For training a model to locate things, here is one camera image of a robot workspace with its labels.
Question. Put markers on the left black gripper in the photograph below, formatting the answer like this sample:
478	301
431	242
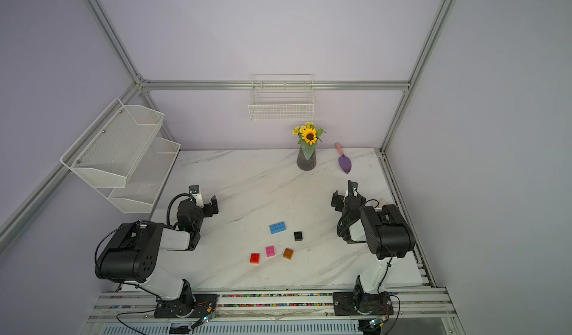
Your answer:
207	207

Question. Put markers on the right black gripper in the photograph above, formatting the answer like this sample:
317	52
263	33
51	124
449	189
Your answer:
338	201

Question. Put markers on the blue long lego brick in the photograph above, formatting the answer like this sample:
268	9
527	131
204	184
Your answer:
277	228

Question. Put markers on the red square lego brick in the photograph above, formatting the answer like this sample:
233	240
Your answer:
255	258

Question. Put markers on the pink square lego brick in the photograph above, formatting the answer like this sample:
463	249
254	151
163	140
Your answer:
270	251

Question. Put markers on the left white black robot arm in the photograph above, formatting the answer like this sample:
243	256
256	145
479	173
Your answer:
131	255

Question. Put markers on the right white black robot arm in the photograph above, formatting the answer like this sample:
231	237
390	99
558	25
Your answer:
382	228

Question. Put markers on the orange square lego brick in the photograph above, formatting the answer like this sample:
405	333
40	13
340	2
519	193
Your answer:
288	253

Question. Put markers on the white work glove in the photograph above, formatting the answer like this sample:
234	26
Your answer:
381	203

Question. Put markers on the purple pink garden trowel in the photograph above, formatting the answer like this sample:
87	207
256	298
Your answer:
344	161

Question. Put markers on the sunflower bouquet in grey vase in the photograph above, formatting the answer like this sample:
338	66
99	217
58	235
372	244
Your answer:
308	134

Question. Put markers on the white mesh two-tier shelf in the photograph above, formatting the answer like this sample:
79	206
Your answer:
123	157

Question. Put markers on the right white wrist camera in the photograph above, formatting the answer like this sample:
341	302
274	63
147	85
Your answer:
352	189

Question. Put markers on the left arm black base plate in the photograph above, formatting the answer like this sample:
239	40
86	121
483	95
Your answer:
199	306

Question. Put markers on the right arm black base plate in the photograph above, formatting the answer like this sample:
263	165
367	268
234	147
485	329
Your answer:
353	304

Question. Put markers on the aluminium front rail frame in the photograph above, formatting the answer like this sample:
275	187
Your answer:
417	302

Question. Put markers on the white wire wall basket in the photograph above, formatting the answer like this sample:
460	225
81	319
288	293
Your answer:
281	97

